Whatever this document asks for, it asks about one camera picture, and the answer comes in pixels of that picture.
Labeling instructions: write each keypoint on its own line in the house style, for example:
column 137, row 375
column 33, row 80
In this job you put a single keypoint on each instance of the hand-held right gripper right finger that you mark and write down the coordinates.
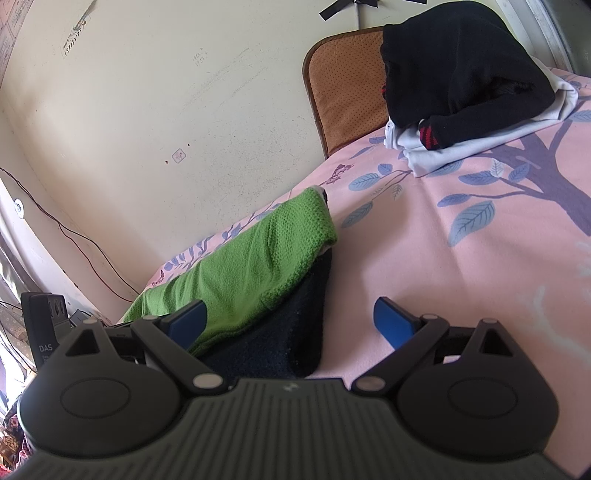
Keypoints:
column 395, row 323

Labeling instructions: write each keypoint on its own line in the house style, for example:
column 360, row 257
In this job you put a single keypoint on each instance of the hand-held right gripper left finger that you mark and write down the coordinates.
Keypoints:
column 187, row 325

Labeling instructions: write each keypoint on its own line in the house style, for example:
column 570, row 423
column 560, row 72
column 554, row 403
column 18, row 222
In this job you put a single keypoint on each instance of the green black white knit sweater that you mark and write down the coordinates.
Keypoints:
column 258, row 258

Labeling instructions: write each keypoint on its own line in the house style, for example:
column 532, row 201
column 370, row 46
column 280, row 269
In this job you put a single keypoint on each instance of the pink floral bed sheet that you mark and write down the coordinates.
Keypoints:
column 415, row 258

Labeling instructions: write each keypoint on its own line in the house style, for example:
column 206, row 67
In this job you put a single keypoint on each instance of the white garment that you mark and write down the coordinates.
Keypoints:
column 461, row 150

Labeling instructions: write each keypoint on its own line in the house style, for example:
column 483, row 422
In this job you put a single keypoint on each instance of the brown padded headboard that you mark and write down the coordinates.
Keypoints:
column 346, row 92

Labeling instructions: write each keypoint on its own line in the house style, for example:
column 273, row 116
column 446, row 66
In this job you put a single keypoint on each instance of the black garment with red print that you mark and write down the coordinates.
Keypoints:
column 461, row 69

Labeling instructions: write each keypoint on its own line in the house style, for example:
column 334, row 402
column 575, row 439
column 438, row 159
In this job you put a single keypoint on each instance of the black tape strips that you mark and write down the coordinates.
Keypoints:
column 337, row 10

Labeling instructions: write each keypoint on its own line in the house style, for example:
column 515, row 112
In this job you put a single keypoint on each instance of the white round wall hook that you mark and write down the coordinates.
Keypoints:
column 19, row 206

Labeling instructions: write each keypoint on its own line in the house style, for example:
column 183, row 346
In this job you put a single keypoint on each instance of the small white wall sticker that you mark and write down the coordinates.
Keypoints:
column 179, row 156

